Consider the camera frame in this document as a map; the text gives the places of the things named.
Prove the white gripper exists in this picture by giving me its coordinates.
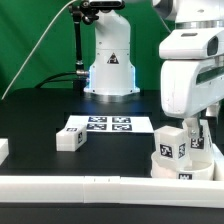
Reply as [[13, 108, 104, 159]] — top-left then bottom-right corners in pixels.
[[161, 58, 224, 138]]

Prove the white round stool seat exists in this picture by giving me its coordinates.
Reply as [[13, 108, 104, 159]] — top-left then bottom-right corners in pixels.
[[151, 152, 214, 181]]

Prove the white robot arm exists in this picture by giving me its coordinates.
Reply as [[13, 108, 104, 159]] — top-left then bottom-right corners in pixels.
[[85, 0, 224, 137]]

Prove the white paper with markers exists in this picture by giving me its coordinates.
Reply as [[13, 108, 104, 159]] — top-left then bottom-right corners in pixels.
[[65, 115, 154, 133]]

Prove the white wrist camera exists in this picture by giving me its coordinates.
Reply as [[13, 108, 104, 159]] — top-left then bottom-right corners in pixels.
[[159, 28, 224, 59]]

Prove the white front rail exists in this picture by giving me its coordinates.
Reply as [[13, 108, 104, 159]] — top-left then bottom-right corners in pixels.
[[0, 176, 224, 208]]

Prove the black overhead camera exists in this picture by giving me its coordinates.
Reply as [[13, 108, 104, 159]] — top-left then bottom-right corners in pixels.
[[81, 0, 125, 10]]

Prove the black cable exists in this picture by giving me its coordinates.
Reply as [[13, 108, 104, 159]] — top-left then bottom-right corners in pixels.
[[34, 71, 90, 90]]

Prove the white cable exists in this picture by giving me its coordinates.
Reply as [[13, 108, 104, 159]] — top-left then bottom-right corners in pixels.
[[0, 0, 78, 101]]

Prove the white left rail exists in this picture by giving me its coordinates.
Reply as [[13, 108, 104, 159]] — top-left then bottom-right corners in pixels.
[[0, 138, 9, 165]]

